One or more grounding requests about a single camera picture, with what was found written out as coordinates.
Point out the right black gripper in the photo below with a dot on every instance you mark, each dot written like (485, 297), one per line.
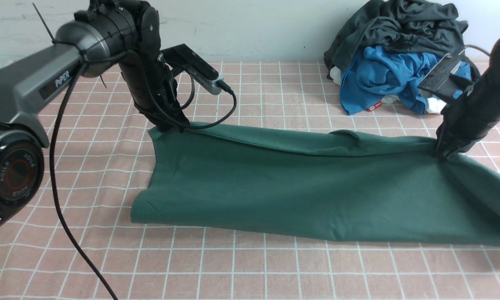
(458, 132)

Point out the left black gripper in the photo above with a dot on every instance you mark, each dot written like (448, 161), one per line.
(161, 106)

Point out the green long-sleeve top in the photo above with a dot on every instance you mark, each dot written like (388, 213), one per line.
(342, 186)

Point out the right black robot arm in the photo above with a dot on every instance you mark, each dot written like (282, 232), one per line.
(484, 100)

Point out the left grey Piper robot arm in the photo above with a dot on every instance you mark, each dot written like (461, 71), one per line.
(109, 32)

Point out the pink grid tablecloth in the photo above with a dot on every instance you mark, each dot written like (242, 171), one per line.
(104, 158)

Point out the blue garment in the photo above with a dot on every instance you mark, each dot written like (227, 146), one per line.
(376, 56)

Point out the dark grey garment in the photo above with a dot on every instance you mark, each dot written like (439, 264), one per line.
(399, 26)

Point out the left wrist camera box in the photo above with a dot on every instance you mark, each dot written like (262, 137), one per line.
(183, 59)

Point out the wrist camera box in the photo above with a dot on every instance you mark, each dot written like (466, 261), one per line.
(442, 80)
(183, 59)

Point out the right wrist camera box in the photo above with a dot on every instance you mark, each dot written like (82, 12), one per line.
(442, 80)

